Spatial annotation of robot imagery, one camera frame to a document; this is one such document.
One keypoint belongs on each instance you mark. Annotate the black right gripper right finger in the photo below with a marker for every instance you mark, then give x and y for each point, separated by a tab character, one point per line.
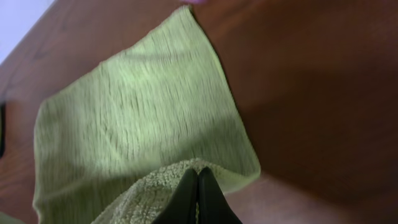
213	207

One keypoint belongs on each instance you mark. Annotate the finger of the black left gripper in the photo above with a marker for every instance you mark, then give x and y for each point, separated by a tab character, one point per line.
3	129

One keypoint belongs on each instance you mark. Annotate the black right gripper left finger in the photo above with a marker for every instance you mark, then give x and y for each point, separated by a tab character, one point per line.
181	208

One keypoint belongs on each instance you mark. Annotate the green microfiber cloth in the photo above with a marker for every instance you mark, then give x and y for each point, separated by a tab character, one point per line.
112	146

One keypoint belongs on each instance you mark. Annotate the purple microfiber cloth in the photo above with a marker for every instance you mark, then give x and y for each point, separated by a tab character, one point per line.
194	1

